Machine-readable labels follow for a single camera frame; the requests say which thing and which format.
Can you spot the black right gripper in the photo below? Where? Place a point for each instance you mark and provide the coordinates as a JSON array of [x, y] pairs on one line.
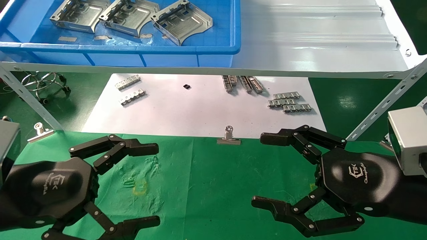
[[360, 180]]

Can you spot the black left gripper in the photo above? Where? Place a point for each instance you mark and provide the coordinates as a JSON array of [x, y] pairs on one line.
[[50, 190]]

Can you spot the silver sheet metal bracket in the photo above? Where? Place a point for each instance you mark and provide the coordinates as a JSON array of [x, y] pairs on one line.
[[186, 23], [133, 16], [80, 16]]

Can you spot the small metal connector strip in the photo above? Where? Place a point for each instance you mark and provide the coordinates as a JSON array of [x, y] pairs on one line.
[[132, 97], [287, 96], [127, 82], [282, 103], [297, 108]]

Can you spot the silver binder clip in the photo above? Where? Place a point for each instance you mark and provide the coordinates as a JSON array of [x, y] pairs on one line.
[[229, 141], [385, 145], [40, 135]]

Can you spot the green cloth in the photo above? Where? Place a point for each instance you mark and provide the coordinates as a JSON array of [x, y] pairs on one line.
[[217, 186]]

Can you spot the white sheet on table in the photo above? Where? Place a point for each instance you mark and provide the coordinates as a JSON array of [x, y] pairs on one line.
[[186, 110]]

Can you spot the perforated white shelf brace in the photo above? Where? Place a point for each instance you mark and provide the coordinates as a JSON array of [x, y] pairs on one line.
[[387, 100], [30, 96]]

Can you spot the stool wheel base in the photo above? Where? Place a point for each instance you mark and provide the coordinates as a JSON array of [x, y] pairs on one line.
[[63, 79]]

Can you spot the white metal shelf board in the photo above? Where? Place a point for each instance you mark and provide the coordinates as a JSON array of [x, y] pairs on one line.
[[317, 40]]

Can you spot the grey tape piece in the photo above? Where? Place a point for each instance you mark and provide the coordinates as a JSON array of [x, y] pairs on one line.
[[67, 39], [101, 37], [145, 35]]

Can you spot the blue plastic bin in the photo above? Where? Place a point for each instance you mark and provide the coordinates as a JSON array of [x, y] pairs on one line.
[[220, 26]]

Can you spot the metal rail strip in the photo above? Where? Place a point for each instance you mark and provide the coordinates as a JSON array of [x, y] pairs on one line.
[[257, 85], [228, 85], [234, 80], [246, 85]]

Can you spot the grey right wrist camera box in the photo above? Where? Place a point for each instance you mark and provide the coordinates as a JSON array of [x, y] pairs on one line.
[[412, 140]]

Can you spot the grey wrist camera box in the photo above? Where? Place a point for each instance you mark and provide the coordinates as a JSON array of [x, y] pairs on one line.
[[8, 140], [412, 140]]

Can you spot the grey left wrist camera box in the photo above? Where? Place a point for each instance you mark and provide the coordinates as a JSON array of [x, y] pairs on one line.
[[8, 140]]

